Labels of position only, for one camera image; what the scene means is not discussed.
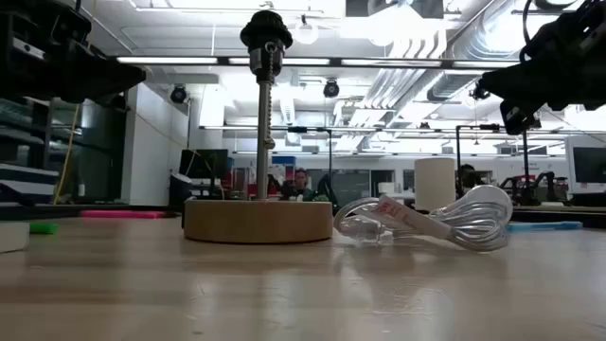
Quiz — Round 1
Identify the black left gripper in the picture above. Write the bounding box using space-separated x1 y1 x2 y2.
0 0 147 104

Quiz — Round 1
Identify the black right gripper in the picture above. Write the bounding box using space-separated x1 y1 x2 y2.
477 13 606 136

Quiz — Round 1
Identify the white round lightbulb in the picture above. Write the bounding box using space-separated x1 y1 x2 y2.
454 184 514 224

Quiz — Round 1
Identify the dark shelving unit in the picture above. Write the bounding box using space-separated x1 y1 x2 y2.
0 97 129 205

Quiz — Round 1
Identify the person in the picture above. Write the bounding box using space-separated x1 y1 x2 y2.
289 168 312 201
459 164 480 200

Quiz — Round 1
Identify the white framed monitor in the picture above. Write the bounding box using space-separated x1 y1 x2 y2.
565 135 606 195

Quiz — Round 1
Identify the white paper towel roll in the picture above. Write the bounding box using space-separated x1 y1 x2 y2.
414 157 456 212

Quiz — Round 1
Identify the black computer monitor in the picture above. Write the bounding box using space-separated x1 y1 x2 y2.
179 149 229 181

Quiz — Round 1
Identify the white and navy striped box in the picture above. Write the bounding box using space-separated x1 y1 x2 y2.
0 163 61 206

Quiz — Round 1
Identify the pink highlighter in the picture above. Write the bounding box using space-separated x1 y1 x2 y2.
80 209 167 220

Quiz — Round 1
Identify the blue pen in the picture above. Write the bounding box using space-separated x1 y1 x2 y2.
507 221 583 233

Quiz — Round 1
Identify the green marker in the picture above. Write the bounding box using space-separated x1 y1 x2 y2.
28 222 61 236

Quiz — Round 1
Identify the black paperback book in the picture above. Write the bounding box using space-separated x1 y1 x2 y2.
0 222 30 254

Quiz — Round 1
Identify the white round ceiling light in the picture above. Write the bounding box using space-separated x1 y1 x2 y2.
293 16 321 46

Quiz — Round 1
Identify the yellow cable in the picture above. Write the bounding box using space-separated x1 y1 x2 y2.
53 102 82 206

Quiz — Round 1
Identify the black background rig frame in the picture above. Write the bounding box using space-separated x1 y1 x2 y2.
272 125 334 203
455 123 531 206

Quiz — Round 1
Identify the black aluminium table frame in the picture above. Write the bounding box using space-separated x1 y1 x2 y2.
0 203 606 229

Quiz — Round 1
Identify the clear coiled power cord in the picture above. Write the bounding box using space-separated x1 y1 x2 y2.
333 188 514 253

